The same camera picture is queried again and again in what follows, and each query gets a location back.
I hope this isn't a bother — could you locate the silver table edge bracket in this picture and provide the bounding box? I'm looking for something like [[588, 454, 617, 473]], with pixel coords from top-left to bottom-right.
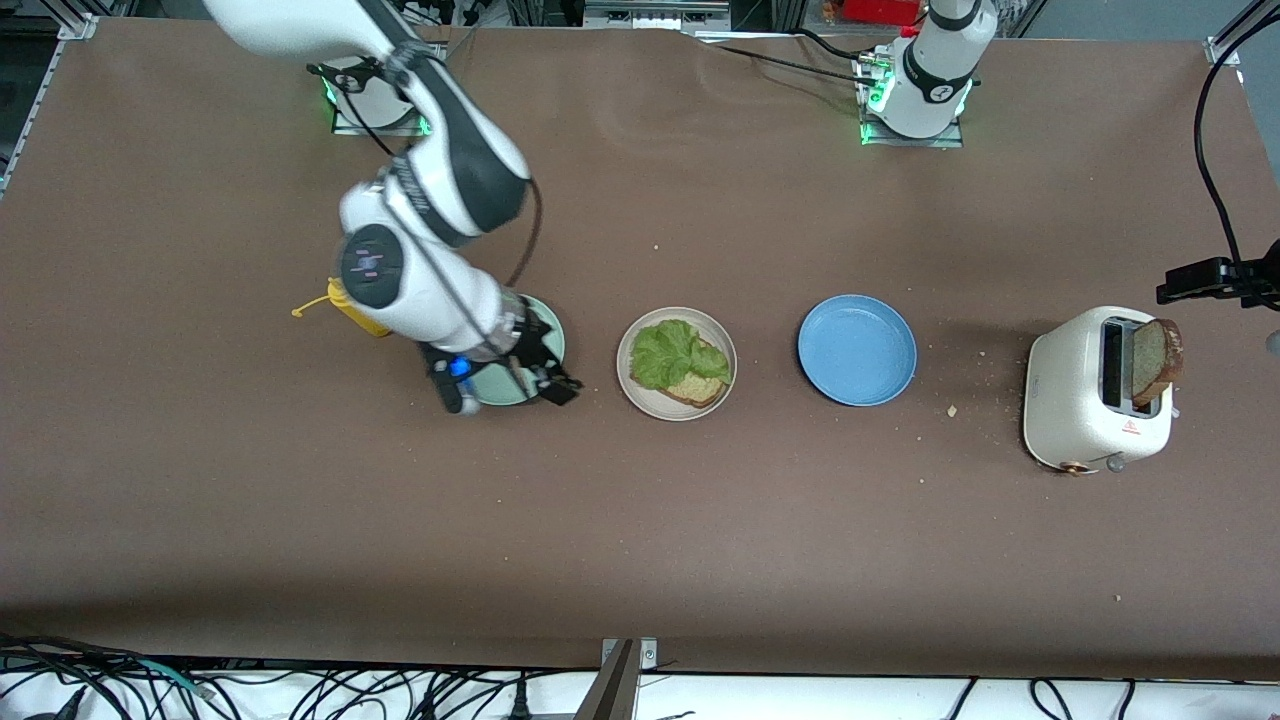
[[600, 637, 659, 671]]

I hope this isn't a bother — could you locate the blue plate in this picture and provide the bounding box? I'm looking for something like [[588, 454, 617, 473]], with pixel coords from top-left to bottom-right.
[[797, 294, 918, 408]]

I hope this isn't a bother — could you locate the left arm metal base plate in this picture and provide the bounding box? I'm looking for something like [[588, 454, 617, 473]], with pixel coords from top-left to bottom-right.
[[858, 55, 966, 149]]

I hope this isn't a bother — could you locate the toasted bread slice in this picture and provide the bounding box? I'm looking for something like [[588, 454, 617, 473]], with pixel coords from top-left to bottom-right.
[[1131, 318, 1186, 408], [630, 340, 731, 409]]

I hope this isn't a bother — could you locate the mint green plate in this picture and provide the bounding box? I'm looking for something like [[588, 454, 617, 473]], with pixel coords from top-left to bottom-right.
[[470, 295, 566, 407]]

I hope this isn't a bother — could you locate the red box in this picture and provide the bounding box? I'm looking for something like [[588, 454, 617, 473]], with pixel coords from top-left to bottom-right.
[[825, 0, 931, 26]]

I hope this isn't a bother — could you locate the aluminium frame rail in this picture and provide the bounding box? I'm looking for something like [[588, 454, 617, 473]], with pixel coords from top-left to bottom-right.
[[0, 0, 136, 196]]

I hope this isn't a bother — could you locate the white toaster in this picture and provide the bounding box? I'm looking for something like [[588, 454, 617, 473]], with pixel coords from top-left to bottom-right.
[[1022, 305, 1176, 476]]

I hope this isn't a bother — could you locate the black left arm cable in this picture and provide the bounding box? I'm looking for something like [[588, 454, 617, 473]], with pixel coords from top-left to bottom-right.
[[1195, 0, 1280, 271]]

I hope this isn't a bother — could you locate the aluminium frame corner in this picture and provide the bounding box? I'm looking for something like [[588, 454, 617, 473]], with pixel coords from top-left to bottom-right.
[[1205, 0, 1280, 69]]

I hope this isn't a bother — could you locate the silver equipment panel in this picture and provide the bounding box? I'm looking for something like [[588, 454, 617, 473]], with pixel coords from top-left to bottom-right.
[[583, 0, 733, 31]]

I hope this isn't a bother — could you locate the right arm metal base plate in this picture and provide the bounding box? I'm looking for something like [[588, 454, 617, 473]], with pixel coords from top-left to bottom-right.
[[332, 55, 441, 136]]

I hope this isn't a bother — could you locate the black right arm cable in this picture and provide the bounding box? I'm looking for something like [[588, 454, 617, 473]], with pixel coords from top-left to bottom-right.
[[505, 178, 544, 289]]

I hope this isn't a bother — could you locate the beige plate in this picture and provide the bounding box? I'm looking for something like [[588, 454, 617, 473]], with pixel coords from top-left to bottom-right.
[[616, 306, 738, 422]]

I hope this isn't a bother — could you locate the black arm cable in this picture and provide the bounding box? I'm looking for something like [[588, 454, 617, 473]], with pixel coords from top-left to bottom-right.
[[1195, 0, 1280, 271], [505, 178, 544, 289]]

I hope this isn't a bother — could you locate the black base cable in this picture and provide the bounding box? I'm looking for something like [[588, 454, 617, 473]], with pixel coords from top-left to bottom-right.
[[690, 28, 886, 89]]

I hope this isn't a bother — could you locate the teal floor cable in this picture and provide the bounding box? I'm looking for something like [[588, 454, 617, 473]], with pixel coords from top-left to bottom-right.
[[135, 658, 216, 698]]

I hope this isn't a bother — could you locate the yellow mustard squeeze bottle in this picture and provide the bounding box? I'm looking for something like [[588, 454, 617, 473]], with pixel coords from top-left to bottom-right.
[[292, 278, 391, 338]]

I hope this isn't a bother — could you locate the green lettuce leaf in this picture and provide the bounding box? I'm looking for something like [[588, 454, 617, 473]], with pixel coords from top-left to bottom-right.
[[630, 320, 733, 391]]

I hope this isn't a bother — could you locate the grey aluminium strut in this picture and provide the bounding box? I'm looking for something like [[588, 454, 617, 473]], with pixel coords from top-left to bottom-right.
[[573, 640, 641, 720]]

